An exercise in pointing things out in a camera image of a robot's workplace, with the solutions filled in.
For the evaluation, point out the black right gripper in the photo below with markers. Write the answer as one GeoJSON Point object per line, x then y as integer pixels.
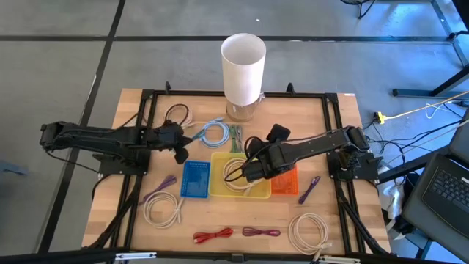
{"type": "Point", "coordinates": [273, 161]}

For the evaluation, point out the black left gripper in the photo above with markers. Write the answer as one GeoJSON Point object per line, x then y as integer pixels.
{"type": "Point", "coordinates": [170, 135]}

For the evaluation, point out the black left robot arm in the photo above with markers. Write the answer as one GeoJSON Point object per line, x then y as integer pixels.
{"type": "Point", "coordinates": [91, 133]}

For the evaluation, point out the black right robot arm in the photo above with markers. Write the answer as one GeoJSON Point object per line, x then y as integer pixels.
{"type": "Point", "coordinates": [322, 141]}

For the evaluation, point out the orange plastic basket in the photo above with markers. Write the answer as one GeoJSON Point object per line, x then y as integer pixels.
{"type": "Point", "coordinates": [286, 185]}

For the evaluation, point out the yellow plastic tray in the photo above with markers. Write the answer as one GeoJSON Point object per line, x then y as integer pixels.
{"type": "Point", "coordinates": [218, 183]}

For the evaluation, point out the blue plastic basket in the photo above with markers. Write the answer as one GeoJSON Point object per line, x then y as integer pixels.
{"type": "Point", "coordinates": [195, 179]}

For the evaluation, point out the white shade wooden base lamp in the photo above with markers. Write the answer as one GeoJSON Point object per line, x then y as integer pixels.
{"type": "Point", "coordinates": [242, 66]}

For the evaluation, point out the yellow power plug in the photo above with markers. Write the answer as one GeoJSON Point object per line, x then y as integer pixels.
{"type": "Point", "coordinates": [381, 118]}

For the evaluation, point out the white bag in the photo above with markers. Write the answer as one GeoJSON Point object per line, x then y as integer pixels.
{"type": "Point", "coordinates": [394, 199]}

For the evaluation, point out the blue floor object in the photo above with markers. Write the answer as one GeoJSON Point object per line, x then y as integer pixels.
{"type": "Point", "coordinates": [11, 168]}

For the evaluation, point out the grey laptop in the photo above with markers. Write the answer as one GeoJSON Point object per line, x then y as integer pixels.
{"type": "Point", "coordinates": [447, 187]}

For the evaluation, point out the metal floor stand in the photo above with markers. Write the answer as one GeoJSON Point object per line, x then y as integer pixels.
{"type": "Point", "coordinates": [456, 47]}

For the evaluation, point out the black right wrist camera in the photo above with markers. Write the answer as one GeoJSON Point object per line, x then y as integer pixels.
{"type": "Point", "coordinates": [278, 132]}

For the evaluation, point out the black aluminium table frame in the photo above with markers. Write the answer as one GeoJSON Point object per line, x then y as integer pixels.
{"type": "Point", "coordinates": [238, 94]}

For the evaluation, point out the silver metal bracket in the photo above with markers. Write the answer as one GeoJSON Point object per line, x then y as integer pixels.
{"type": "Point", "coordinates": [339, 260]}
{"type": "Point", "coordinates": [135, 256]}

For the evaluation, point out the black desk leg frame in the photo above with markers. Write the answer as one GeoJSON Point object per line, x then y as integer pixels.
{"type": "Point", "coordinates": [414, 92]}

